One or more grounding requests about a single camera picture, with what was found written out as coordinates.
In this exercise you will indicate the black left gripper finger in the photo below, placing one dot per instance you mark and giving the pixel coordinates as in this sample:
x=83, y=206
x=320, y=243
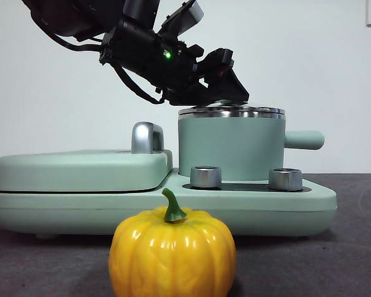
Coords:
x=225, y=88

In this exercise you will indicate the glass lid with green knob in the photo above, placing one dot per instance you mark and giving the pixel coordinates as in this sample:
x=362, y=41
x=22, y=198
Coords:
x=235, y=112

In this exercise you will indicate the yellow toy pumpkin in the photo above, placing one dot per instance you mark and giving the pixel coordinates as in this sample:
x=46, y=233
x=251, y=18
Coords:
x=173, y=256

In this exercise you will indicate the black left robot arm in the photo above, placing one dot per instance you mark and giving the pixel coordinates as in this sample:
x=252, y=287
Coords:
x=133, y=40

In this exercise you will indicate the silver control knob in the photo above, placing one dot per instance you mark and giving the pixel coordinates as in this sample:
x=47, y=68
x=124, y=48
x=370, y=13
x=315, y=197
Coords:
x=286, y=179
x=205, y=178

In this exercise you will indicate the green breakfast machine base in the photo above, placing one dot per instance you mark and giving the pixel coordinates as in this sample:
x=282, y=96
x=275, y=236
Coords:
x=266, y=213

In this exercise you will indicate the green griddle cover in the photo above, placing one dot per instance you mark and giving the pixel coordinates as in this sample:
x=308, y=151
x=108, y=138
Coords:
x=80, y=171

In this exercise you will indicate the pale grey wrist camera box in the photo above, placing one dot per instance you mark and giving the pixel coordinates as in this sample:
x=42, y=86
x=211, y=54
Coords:
x=188, y=15

